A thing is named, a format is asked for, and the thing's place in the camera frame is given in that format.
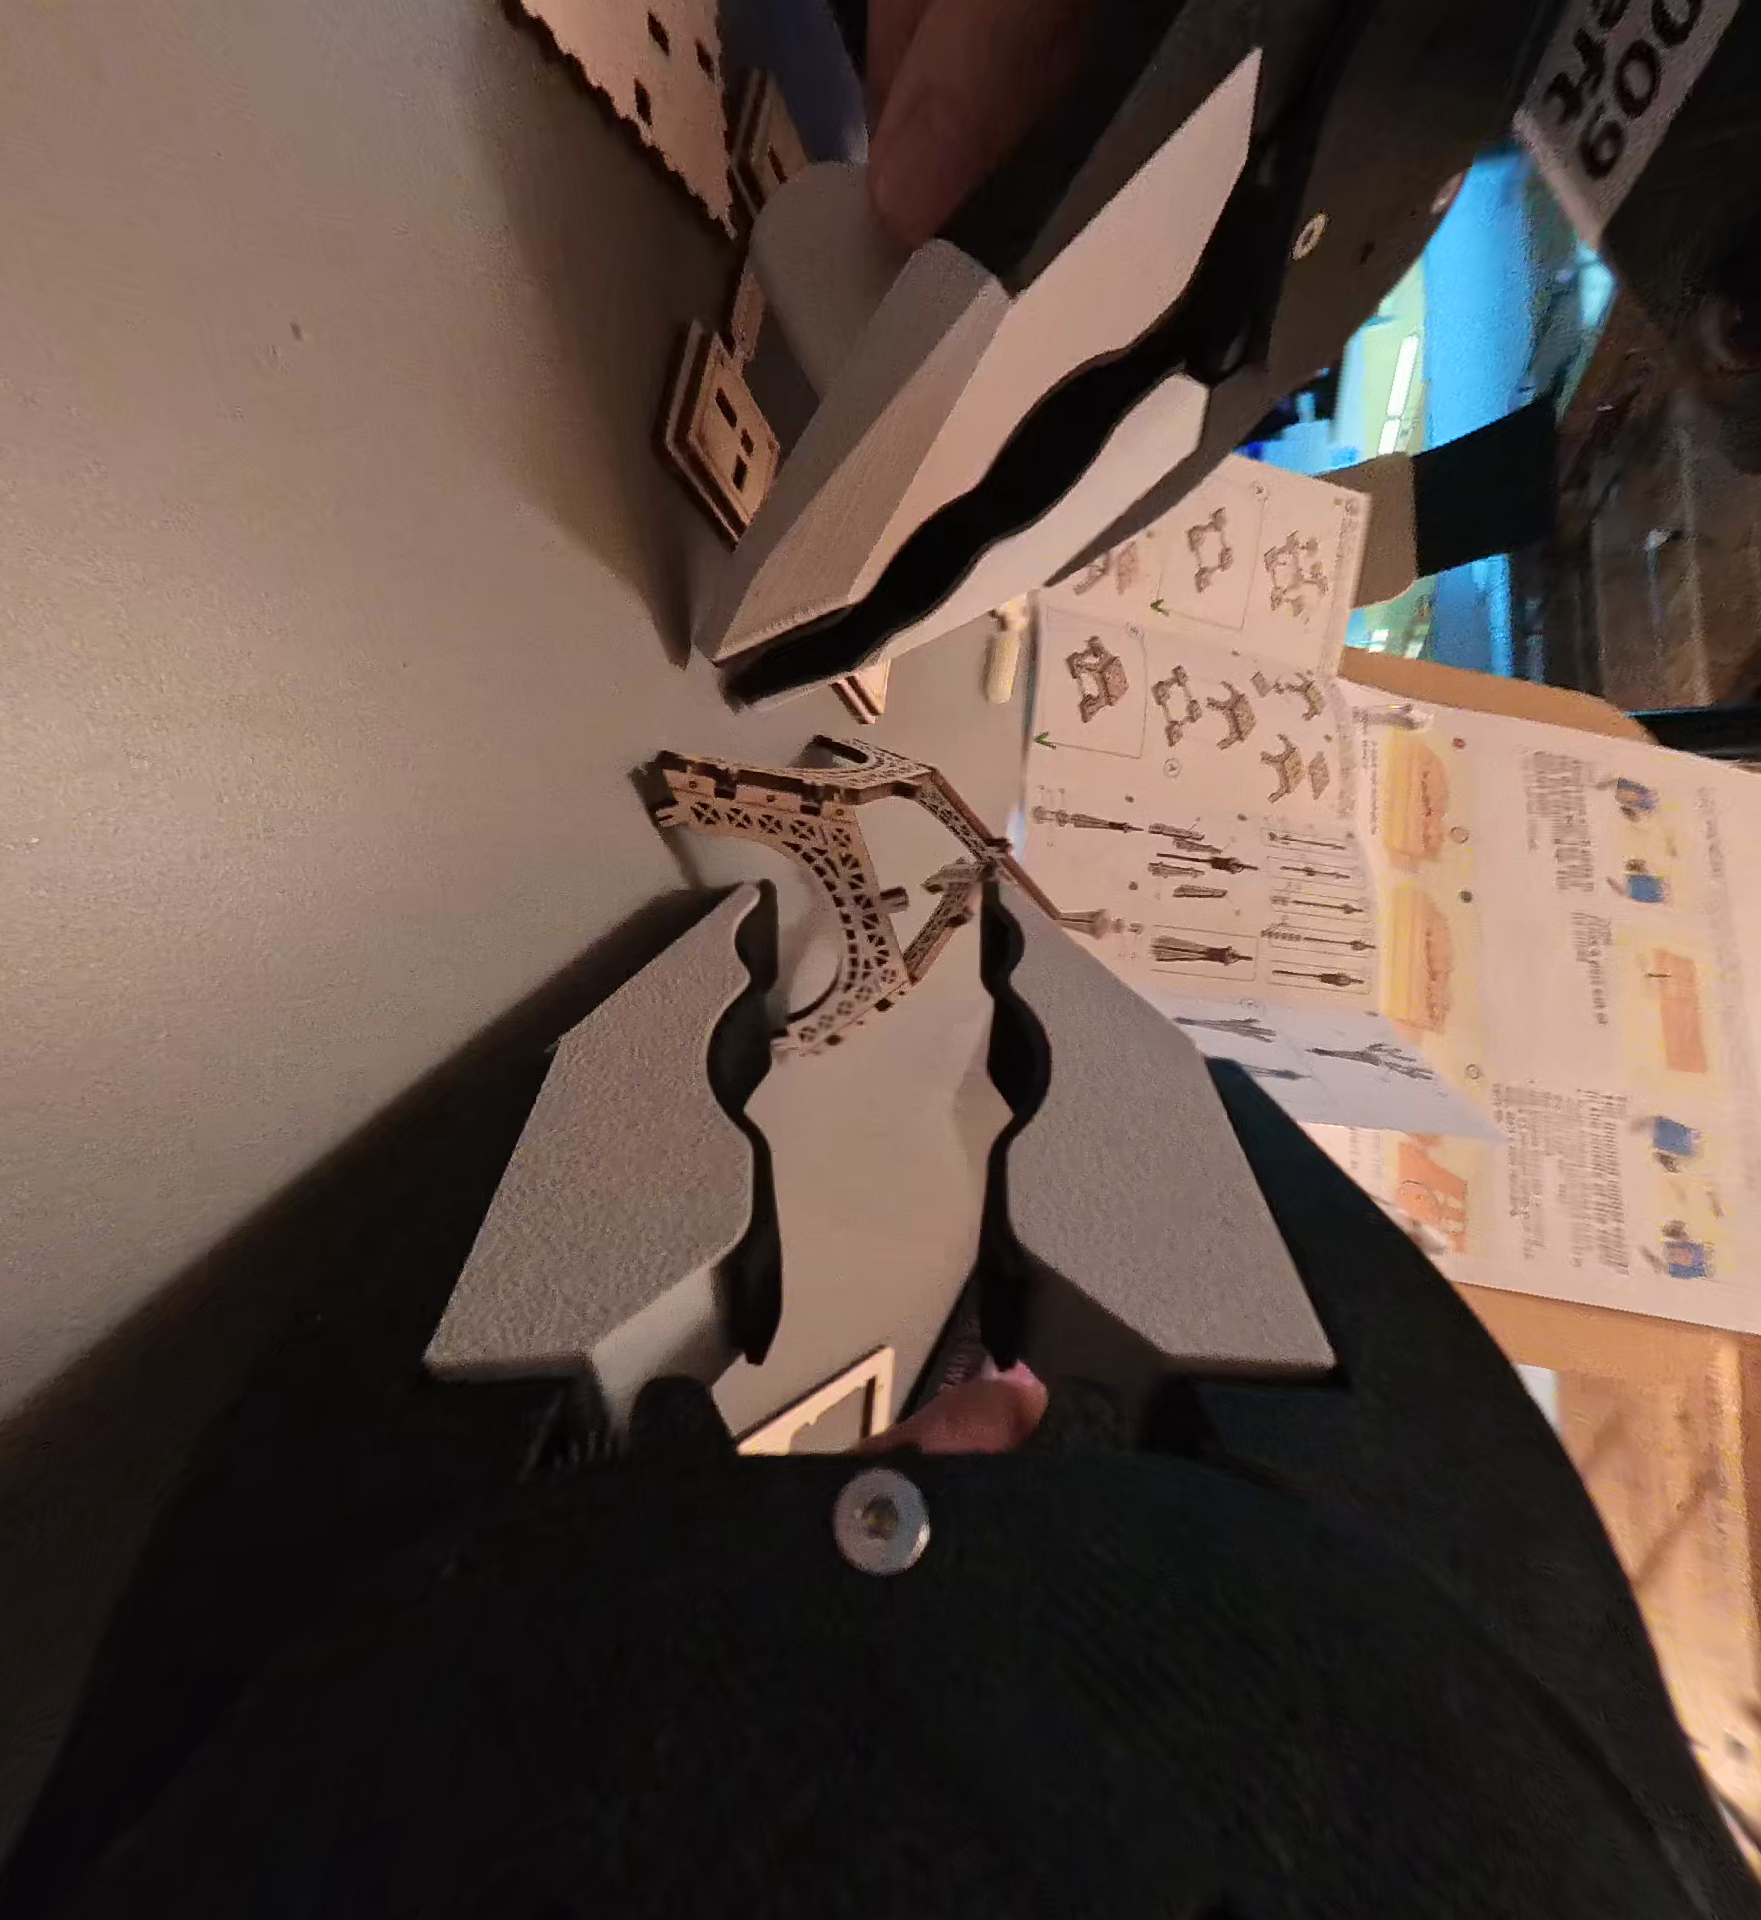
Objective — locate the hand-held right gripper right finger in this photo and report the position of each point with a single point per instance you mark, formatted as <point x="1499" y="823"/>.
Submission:
<point x="1164" y="1200"/>

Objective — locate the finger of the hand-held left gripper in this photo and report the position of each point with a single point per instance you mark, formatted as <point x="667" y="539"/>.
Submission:
<point x="1120" y="284"/>
<point x="1106" y="495"/>

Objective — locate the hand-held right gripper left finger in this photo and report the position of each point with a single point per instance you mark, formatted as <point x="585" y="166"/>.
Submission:
<point x="595" y="1200"/>

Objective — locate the wooden arch frame assembly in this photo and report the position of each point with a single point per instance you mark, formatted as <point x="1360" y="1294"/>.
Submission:
<point x="820" y="768"/>

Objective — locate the grey desk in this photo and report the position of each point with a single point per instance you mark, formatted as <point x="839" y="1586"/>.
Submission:
<point x="221" y="600"/>

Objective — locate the person's left hand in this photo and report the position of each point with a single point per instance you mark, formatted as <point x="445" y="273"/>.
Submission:
<point x="954" y="105"/>

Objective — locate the person's right hand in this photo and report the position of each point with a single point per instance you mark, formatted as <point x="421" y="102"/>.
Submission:
<point x="970" y="1418"/>

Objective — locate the small pale wax stick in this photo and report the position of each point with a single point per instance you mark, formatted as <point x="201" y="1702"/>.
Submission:
<point x="1003" y="660"/>

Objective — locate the tan chair back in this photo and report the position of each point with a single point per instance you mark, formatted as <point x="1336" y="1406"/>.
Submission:
<point x="1387" y="525"/>

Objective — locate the wooden sheet with long parts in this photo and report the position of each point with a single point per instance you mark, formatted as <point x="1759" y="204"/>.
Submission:
<point x="820" y="1410"/>

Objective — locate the black flat panel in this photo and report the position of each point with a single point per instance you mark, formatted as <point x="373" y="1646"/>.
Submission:
<point x="1488" y="488"/>

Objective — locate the large yellow instruction poster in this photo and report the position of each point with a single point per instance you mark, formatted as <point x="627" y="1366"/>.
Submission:
<point x="1615" y="1425"/>

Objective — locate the folded paper instruction sheet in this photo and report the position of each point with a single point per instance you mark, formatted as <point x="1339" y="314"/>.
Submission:
<point x="1569" y="899"/>

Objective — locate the serrated square wooden plate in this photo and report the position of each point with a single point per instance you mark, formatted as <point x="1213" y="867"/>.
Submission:
<point x="610" y="53"/>

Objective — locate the wooden four-square connector frame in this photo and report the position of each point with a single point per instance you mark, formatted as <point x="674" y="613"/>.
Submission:
<point x="692" y="450"/>

